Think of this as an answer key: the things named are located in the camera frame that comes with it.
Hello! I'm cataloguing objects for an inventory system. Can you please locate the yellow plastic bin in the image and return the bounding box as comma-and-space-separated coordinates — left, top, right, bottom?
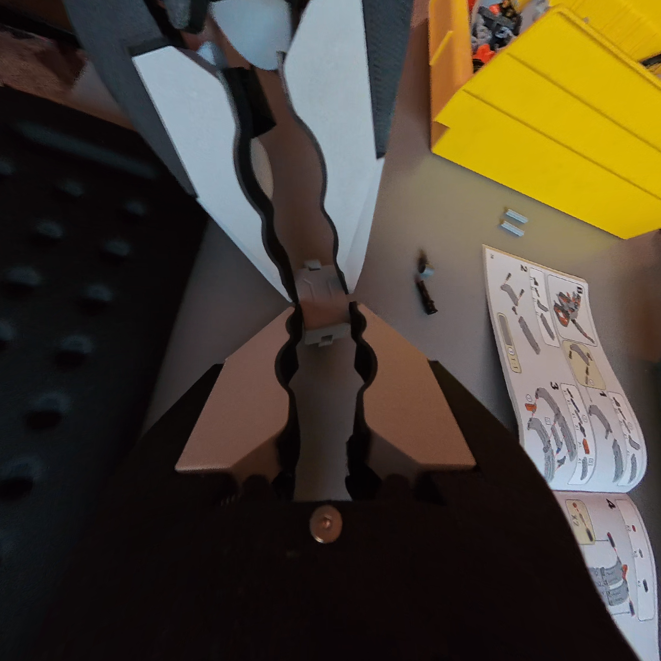
428, 0, 661, 240

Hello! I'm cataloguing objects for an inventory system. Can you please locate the grey desk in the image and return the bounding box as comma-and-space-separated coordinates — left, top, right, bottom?
142, 0, 661, 504

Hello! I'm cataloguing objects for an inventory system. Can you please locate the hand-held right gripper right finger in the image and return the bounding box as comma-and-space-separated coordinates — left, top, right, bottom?
345, 303, 476, 497

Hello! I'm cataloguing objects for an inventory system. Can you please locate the black toy axle with bush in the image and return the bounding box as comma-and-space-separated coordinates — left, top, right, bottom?
415, 249, 440, 316

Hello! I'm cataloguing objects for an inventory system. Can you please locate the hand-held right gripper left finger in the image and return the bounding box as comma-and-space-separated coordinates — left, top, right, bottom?
176, 306, 301, 497

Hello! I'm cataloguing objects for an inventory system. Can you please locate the black perforated chair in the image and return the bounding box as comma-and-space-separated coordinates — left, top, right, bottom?
0, 85, 210, 661

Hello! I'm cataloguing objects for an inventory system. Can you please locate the grey curved toy panel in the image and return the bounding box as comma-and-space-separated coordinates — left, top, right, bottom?
296, 260, 353, 350

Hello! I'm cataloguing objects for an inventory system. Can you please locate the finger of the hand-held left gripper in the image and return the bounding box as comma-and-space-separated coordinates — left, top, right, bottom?
132, 45, 298, 304
283, 0, 386, 296

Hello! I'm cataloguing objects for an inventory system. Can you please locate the toy instruction booklet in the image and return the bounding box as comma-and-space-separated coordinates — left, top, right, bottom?
482, 244, 650, 643

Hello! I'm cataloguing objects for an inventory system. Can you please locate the pile of toy bricks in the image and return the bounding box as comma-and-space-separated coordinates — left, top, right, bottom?
469, 0, 550, 73

